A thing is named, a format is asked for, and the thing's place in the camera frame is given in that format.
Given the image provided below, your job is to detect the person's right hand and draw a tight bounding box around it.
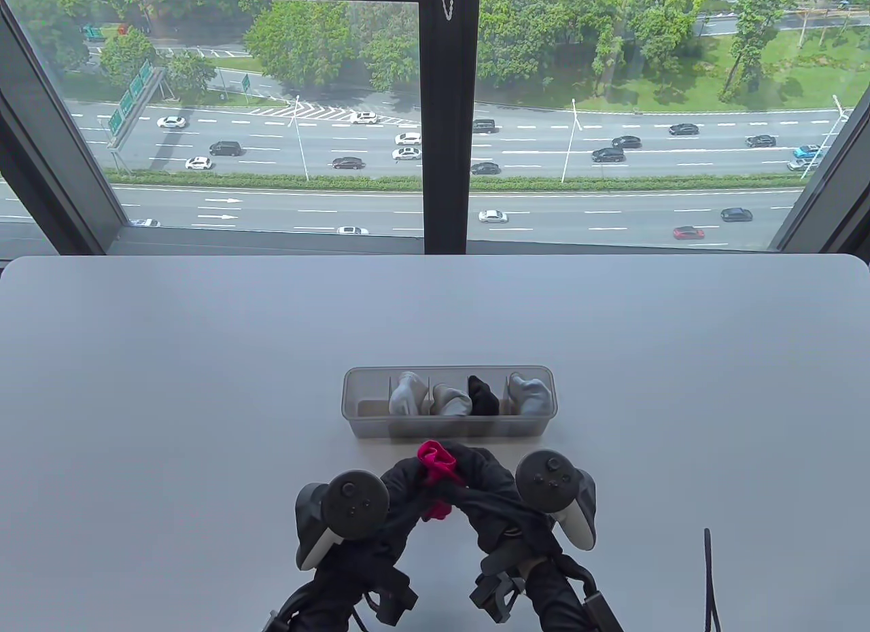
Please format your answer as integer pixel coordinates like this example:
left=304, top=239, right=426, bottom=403
left=442, top=442, right=566, bottom=573

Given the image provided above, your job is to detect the person's left hand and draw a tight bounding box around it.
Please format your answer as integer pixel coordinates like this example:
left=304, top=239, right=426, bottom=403
left=325, top=455, right=451, bottom=582

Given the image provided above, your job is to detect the red sock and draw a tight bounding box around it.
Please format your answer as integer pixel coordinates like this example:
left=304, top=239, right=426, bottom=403
left=416, top=440, right=468, bottom=523

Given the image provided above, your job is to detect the black sock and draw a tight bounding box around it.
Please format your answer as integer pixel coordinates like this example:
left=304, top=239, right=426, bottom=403
left=468, top=374, right=501, bottom=416

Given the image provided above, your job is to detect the grey sock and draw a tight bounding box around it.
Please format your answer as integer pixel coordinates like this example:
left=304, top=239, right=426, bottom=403
left=431, top=382, right=474, bottom=418

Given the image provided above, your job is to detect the white sock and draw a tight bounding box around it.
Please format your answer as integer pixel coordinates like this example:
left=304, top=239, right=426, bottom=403
left=389, top=371, right=432, bottom=417

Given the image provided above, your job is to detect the light blue sock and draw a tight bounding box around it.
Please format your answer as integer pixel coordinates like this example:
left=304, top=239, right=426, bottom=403
left=508, top=372, right=553, bottom=415

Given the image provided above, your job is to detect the person's left forearm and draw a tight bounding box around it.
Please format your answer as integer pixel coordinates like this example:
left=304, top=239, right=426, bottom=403
left=262, top=567, right=383, bottom=632

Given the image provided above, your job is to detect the person's right forearm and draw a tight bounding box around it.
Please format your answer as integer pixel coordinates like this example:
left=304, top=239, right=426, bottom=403
left=527, top=557, right=623, bottom=632

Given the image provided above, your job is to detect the black forearm sensor box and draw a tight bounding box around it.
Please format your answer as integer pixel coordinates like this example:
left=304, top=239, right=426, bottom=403
left=581, top=591, right=624, bottom=632

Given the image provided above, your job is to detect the clear plastic divided organizer box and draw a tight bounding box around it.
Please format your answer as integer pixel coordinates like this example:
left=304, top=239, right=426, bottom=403
left=341, top=366, right=558, bottom=439

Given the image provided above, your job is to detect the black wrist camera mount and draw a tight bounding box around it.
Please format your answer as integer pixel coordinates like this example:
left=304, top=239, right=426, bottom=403
left=469, top=557, right=529, bottom=624
left=369, top=572, right=419, bottom=627

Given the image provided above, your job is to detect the black cable loop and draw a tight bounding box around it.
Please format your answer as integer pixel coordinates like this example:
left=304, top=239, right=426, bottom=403
left=702, top=528, right=722, bottom=632

